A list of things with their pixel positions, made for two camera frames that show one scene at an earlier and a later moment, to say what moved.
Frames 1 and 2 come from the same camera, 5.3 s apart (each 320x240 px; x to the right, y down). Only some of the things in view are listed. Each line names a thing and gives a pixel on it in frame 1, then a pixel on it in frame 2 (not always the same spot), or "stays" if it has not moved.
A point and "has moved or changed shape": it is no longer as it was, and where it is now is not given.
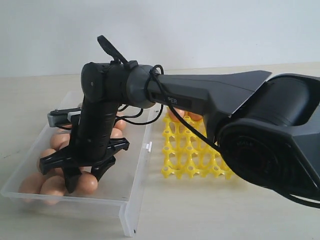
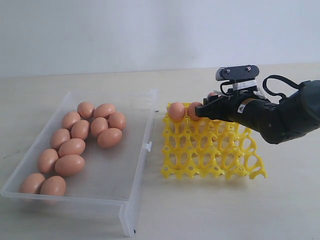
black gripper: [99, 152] to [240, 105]
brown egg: [173, 116] stays
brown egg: [32, 183] stays
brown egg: [52, 190] has moved or changed shape
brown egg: [60, 139] stays
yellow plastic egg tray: [185, 154] stays
